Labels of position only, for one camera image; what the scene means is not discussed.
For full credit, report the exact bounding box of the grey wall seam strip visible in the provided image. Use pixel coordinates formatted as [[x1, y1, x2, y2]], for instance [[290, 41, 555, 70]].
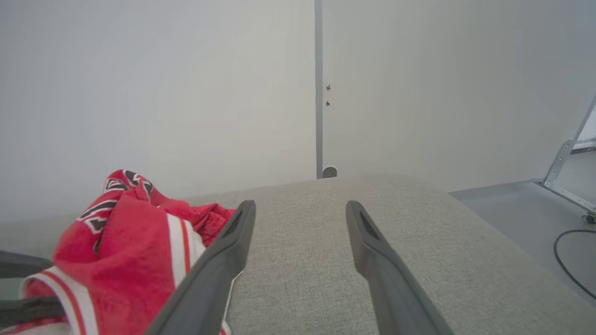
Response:
[[314, 0, 324, 180]]

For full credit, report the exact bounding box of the grey fabric sofa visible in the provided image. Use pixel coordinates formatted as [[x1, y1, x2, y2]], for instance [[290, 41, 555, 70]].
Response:
[[0, 174, 596, 335]]

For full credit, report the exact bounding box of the black floor cable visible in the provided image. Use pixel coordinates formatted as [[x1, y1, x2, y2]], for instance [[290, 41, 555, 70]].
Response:
[[553, 229, 596, 301]]

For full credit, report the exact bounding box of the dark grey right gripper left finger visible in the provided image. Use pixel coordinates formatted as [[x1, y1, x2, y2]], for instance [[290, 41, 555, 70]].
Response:
[[144, 200, 257, 335]]

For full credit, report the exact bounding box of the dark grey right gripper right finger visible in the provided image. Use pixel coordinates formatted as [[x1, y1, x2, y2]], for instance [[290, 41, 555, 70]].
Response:
[[346, 201, 455, 335]]

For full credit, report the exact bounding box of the red white jersey garment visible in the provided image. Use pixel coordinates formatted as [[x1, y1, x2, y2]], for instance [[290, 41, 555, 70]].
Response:
[[0, 169, 243, 335]]

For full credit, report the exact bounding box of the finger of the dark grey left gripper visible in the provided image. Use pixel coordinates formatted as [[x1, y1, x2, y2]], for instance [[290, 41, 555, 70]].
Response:
[[0, 296, 64, 327], [0, 250, 53, 280]]

